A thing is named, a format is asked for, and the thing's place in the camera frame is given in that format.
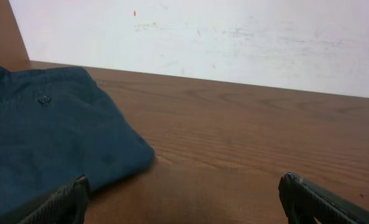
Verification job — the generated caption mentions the folded navy blue shorts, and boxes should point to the folded navy blue shorts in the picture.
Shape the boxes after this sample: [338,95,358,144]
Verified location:
[0,67,154,216]

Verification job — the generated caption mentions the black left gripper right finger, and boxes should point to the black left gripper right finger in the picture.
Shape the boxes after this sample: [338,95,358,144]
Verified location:
[278,172,369,224]

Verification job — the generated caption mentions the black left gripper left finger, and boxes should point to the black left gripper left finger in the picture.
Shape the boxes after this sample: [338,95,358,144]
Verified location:
[18,175,90,224]

